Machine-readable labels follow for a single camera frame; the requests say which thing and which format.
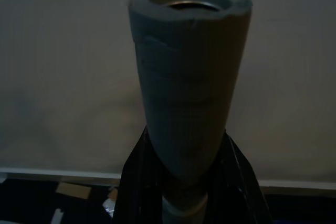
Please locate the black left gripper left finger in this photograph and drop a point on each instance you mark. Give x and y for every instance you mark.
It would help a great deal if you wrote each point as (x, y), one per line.
(134, 182)

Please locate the small white scrap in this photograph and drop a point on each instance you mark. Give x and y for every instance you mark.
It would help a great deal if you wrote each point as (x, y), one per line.
(57, 215)
(109, 206)

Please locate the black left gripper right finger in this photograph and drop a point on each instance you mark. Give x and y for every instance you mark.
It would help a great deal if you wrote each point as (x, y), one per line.
(236, 182)

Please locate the brown cardboard piece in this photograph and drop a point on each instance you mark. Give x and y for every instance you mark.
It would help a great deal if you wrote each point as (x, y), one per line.
(73, 190)
(113, 194)

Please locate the broom with white head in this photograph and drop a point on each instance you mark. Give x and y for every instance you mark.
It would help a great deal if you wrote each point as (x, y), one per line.
(189, 77)

